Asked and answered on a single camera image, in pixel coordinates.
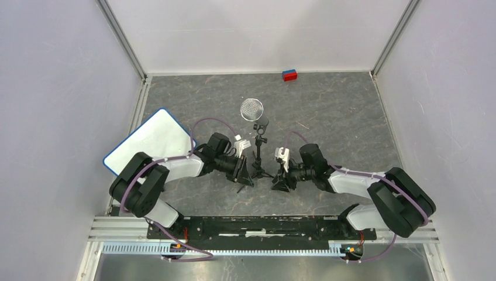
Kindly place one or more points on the silver microphone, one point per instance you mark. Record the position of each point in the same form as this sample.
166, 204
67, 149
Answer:
252, 110

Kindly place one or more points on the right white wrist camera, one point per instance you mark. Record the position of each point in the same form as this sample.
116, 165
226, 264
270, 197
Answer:
282, 156

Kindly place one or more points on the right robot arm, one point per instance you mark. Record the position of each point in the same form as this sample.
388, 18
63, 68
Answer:
398, 202

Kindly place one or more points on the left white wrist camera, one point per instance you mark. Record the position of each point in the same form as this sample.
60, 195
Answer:
240, 145

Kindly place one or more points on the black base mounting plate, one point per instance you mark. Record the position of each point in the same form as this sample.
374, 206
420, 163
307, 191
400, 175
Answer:
297, 232

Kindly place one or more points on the red and blue eraser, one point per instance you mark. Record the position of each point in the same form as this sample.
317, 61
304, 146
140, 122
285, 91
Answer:
289, 75

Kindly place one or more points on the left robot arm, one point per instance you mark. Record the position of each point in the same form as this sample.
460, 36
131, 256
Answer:
139, 186

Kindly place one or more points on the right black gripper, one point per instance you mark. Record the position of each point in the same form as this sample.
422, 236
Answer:
286, 176

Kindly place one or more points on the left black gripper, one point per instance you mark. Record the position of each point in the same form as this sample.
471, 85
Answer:
236, 174

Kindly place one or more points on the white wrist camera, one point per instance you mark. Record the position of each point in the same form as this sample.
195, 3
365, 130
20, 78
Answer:
240, 145
282, 156

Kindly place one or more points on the blue-framed whiteboard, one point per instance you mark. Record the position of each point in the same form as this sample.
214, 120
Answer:
161, 135

